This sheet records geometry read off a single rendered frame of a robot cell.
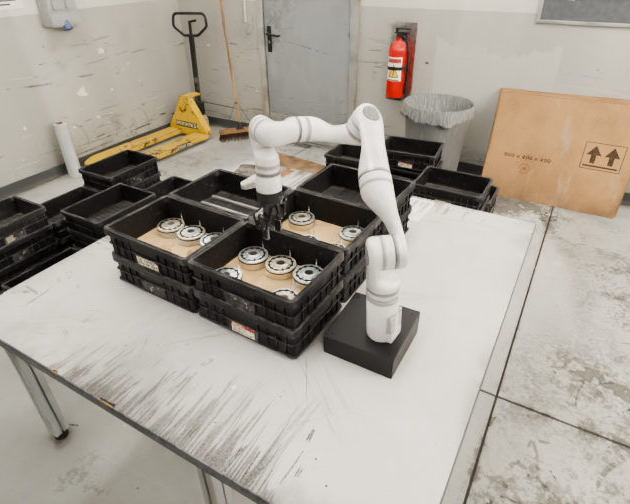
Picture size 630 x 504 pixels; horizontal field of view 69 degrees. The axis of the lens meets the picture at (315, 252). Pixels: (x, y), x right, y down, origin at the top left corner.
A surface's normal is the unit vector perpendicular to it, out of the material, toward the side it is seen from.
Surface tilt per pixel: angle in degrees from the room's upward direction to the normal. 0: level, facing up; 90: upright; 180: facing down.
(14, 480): 0
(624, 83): 90
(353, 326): 4
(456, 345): 0
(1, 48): 90
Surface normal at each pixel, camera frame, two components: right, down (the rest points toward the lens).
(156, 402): -0.01, -0.83
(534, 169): -0.48, 0.25
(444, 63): -0.50, 0.48
